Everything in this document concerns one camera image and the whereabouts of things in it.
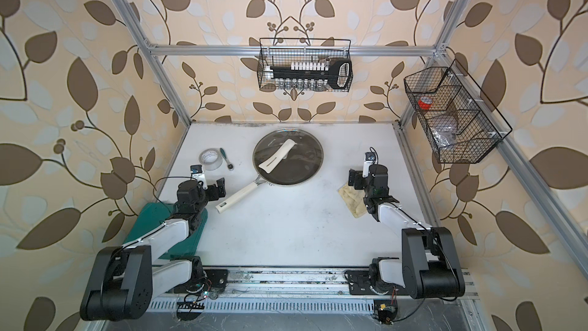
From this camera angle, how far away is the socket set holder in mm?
823

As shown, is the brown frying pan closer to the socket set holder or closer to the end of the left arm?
the end of the left arm

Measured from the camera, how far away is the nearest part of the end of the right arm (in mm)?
Answer: 816

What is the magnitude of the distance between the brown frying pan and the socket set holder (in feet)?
1.07

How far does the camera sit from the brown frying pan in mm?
834

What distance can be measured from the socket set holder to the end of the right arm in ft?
1.13

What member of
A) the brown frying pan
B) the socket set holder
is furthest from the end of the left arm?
the socket set holder

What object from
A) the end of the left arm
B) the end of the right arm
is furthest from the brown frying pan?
the end of the right arm

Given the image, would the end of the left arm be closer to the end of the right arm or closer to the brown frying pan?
the brown frying pan

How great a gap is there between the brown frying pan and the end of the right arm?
0.24 m
